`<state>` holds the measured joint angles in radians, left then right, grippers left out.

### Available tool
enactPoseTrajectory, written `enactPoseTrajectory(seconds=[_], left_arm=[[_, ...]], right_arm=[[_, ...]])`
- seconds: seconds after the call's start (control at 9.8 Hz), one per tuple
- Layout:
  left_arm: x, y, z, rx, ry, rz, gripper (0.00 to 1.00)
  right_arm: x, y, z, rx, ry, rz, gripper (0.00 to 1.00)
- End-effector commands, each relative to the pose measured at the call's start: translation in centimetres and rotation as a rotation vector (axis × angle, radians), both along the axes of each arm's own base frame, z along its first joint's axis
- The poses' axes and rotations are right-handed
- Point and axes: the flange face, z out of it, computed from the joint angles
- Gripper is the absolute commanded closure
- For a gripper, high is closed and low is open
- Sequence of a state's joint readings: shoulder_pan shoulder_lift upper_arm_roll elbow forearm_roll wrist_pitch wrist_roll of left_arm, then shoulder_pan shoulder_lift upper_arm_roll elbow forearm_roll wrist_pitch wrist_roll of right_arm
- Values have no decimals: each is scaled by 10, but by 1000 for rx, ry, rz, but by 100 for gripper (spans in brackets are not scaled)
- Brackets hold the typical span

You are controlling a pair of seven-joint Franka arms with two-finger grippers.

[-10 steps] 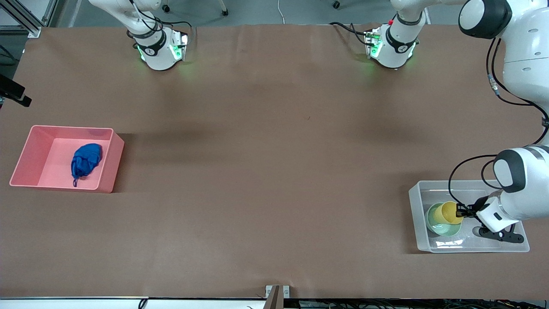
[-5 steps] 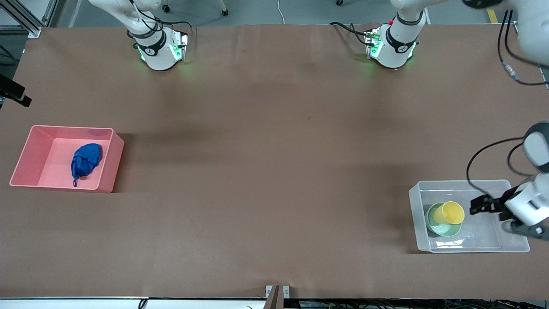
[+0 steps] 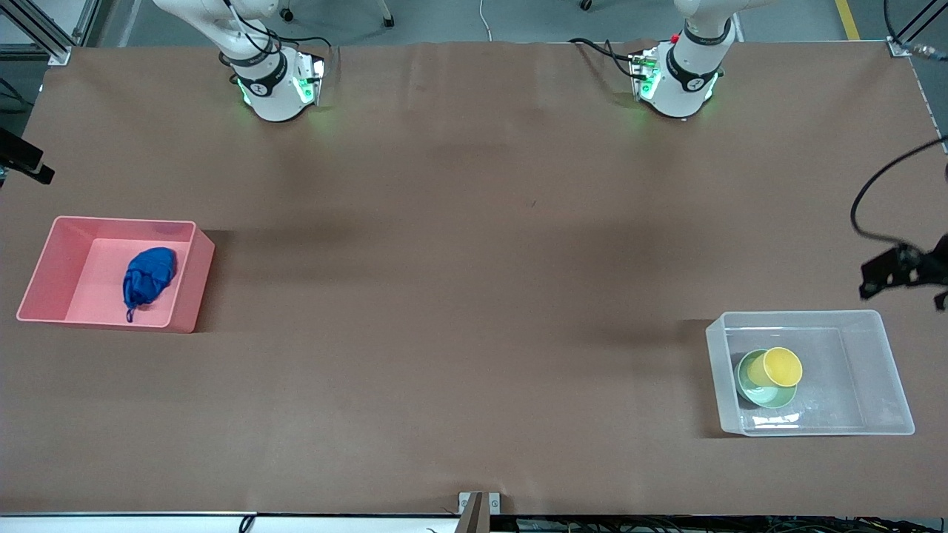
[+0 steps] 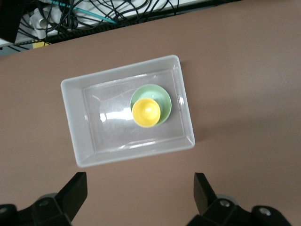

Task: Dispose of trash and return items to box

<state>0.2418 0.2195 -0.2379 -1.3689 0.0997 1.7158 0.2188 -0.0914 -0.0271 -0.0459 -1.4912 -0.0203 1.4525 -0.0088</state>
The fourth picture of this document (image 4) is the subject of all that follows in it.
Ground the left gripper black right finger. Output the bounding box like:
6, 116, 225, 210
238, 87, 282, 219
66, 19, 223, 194
187, 172, 292, 226

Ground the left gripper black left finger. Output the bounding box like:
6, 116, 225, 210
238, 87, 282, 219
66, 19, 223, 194
0, 172, 88, 226

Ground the yellow plastic cup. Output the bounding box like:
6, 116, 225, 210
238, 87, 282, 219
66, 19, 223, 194
132, 98, 162, 128

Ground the mint green bowl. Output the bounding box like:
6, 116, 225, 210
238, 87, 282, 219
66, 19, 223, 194
130, 84, 172, 128

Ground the clear plastic box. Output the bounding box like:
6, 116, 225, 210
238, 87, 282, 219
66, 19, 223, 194
60, 54, 196, 168

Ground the black equipment box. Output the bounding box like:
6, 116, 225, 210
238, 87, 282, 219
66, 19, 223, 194
0, 0, 26, 44

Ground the crumpled white wrapping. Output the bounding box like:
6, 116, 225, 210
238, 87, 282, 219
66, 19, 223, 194
29, 4, 59, 38

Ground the black cable drag chain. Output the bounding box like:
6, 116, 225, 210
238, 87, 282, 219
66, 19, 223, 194
14, 22, 118, 46

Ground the tangle of black cables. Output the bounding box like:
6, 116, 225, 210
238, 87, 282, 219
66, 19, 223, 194
18, 0, 243, 43

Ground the teal cable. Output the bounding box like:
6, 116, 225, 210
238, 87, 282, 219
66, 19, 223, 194
50, 0, 117, 24

